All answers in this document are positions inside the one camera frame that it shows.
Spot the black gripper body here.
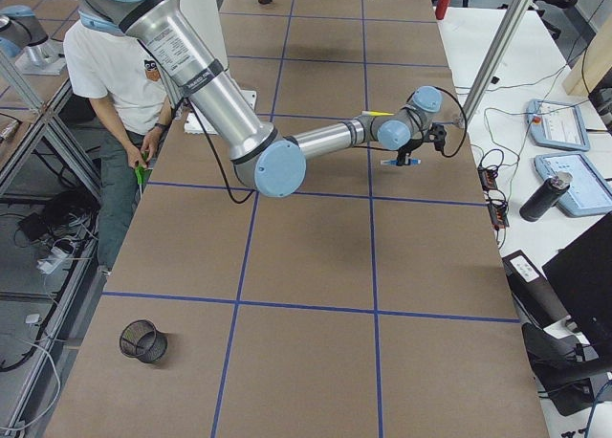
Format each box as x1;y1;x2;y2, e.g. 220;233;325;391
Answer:
398;123;447;157

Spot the blue highlighter marker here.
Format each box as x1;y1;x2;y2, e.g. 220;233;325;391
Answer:
380;158;422;166

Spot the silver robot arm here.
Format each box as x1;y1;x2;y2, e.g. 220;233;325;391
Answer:
79;0;446;197

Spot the yellow highlighter marker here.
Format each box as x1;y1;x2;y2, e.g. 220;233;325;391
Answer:
361;110;394;117

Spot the upper blue teach pendant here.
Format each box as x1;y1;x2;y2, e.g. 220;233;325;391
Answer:
525;99;590;151

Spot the blue teach pendant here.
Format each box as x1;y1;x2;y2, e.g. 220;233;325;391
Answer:
534;151;611;218
525;99;590;151

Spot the black water bottle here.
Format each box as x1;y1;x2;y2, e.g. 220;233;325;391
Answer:
519;171;573;222

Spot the lower blue teach pendant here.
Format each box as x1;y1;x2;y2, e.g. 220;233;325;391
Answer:
534;151;611;218

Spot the person in white shirt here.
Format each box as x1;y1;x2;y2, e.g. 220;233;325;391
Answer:
63;21;173;273

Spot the right black mesh cup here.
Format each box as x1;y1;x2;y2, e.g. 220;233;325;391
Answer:
119;319;168;363

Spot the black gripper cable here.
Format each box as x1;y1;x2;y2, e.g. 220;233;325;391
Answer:
408;86;469;159

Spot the aluminium frame post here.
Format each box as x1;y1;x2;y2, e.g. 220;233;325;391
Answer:
463;0;533;127

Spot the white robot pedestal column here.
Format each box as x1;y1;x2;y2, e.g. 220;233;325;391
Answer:
184;0;257;136

